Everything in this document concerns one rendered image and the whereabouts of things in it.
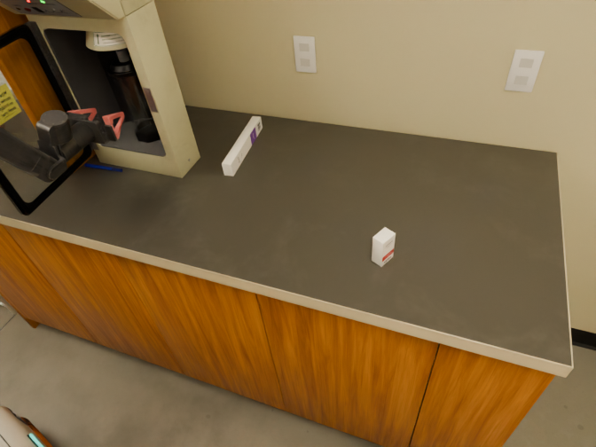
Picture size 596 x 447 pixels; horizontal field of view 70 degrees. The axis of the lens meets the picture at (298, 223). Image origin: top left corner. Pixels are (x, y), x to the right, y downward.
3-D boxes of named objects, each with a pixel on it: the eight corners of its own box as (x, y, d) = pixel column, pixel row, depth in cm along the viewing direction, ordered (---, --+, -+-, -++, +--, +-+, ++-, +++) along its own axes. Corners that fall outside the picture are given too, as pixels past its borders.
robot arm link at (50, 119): (20, 168, 101) (51, 182, 100) (4, 130, 92) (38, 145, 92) (57, 140, 109) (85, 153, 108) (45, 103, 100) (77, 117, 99)
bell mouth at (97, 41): (114, 23, 122) (106, 3, 118) (165, 27, 117) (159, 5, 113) (71, 49, 111) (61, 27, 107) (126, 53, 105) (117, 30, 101)
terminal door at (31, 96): (93, 152, 134) (27, 21, 106) (26, 218, 114) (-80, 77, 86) (91, 152, 134) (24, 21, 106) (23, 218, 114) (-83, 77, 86)
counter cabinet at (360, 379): (117, 233, 252) (41, 94, 189) (484, 326, 189) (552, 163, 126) (32, 327, 209) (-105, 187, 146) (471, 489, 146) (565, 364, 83)
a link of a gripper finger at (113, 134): (104, 100, 114) (81, 118, 108) (125, 103, 112) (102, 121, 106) (113, 122, 119) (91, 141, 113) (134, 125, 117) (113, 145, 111)
